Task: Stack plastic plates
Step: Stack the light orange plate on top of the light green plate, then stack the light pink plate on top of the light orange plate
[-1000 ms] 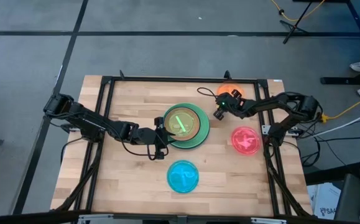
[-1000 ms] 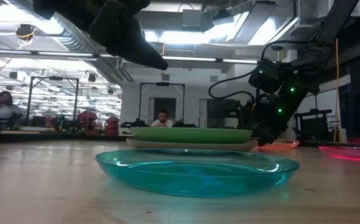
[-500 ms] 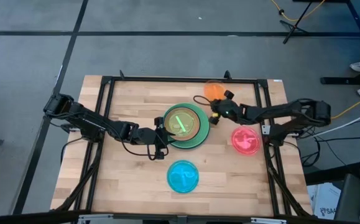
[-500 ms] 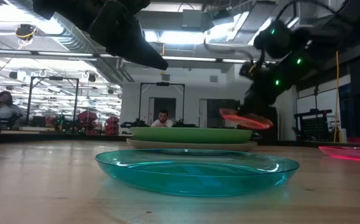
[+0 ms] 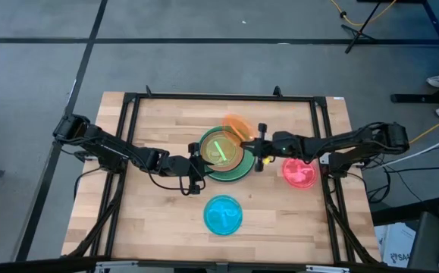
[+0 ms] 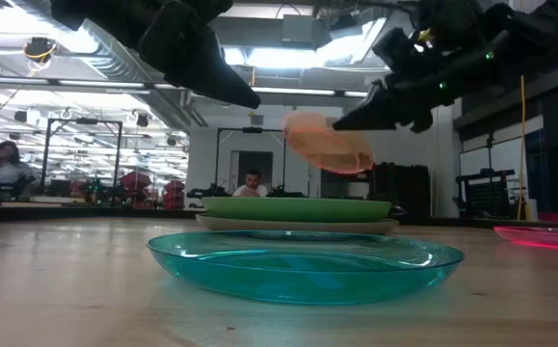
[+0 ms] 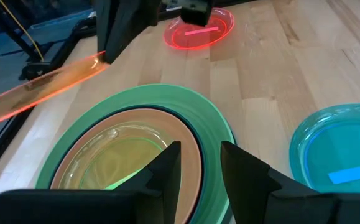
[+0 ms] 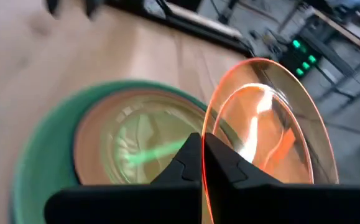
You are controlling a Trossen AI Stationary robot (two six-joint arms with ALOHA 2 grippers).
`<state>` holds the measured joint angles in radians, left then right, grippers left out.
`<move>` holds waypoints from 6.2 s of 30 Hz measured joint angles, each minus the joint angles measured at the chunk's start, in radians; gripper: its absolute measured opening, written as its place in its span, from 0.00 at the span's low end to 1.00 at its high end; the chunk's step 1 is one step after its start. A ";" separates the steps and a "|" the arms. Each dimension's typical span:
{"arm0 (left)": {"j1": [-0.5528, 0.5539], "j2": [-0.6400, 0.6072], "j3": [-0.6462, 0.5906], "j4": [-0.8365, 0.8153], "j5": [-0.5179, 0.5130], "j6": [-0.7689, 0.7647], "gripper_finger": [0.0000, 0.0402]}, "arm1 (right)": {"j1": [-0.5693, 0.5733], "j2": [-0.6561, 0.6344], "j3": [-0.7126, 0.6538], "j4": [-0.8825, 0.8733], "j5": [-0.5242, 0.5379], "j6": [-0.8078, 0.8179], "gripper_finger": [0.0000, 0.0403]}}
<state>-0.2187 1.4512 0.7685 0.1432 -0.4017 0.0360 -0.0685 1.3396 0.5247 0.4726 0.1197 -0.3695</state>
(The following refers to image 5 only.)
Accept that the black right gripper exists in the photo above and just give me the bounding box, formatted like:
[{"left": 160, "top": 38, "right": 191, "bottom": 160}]
[{"left": 240, "top": 122, "right": 308, "bottom": 173}]

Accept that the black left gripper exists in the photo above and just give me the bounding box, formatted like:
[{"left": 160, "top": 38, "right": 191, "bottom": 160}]
[{"left": 165, "top": 142, "right": 215, "bottom": 196}]

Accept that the orange opaque plastic plate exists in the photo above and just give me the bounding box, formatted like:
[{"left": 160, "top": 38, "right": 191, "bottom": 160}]
[{"left": 199, "top": 130, "right": 243, "bottom": 171}]

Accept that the green transparent plastic plate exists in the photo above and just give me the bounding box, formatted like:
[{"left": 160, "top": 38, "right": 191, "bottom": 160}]
[{"left": 200, "top": 131, "right": 243, "bottom": 171}]

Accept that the orange transparent plastic plate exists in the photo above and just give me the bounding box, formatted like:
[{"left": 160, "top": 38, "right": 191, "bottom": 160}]
[{"left": 221, "top": 113, "right": 256, "bottom": 145}]

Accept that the green opaque plastic plate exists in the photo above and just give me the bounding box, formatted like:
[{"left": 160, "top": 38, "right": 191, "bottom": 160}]
[{"left": 198, "top": 126, "right": 249, "bottom": 174}]

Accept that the teal transparent plastic plate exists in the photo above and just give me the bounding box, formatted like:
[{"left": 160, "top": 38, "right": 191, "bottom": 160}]
[{"left": 202, "top": 194, "right": 244, "bottom": 237}]

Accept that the dark grey-green plastic plate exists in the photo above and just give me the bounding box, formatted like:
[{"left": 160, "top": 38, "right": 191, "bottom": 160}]
[{"left": 203, "top": 149, "right": 256, "bottom": 183}]

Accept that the pink-red transparent plastic plate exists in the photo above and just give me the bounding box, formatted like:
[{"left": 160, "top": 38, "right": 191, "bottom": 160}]
[{"left": 281, "top": 157, "right": 318, "bottom": 190}]

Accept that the black tripod stand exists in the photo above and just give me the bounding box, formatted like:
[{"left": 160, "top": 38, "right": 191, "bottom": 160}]
[{"left": 340, "top": 0, "right": 385, "bottom": 54}]

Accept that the black desk foot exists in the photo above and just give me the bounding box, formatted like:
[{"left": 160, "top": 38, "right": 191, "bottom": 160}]
[{"left": 390, "top": 90, "right": 439, "bottom": 105}]

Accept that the white printed cardboard box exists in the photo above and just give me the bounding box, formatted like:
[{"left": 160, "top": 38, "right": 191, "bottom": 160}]
[{"left": 374, "top": 222, "right": 417, "bottom": 268}]

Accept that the black computer tower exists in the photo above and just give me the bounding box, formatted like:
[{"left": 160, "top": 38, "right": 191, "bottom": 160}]
[{"left": 407, "top": 211, "right": 439, "bottom": 271}]

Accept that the black aluminium table frame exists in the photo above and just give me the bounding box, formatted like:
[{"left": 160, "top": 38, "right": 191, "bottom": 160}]
[{"left": 61, "top": 85, "right": 381, "bottom": 266}]

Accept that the yellow cable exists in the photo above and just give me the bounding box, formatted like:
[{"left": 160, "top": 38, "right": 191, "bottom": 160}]
[
  {"left": 328, "top": 0, "right": 398, "bottom": 27},
  {"left": 408, "top": 113, "right": 439, "bottom": 145}
]

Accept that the white cable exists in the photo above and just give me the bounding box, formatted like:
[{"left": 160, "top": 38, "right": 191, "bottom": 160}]
[{"left": 378, "top": 128, "right": 439, "bottom": 168}]

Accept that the blue metal desk frame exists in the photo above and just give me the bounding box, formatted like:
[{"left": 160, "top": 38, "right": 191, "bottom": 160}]
[{"left": 357, "top": 0, "right": 439, "bottom": 54}]

